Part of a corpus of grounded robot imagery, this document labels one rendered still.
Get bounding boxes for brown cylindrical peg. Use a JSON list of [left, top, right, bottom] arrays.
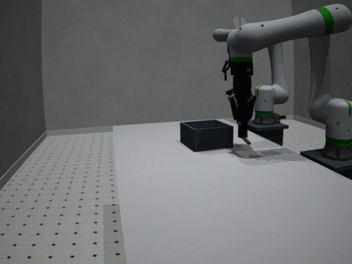
[[242, 136, 251, 145]]

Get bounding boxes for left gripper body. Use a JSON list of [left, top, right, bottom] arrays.
[[233, 76, 252, 102]]

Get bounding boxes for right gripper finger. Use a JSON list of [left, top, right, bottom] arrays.
[[222, 60, 230, 81]]

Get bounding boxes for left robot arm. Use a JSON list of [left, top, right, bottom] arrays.
[[227, 4, 352, 161]]

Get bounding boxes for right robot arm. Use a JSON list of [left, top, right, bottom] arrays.
[[213, 29, 289, 125]]

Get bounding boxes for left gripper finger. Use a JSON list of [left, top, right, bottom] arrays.
[[228, 94, 244, 138], [243, 93, 257, 138]]

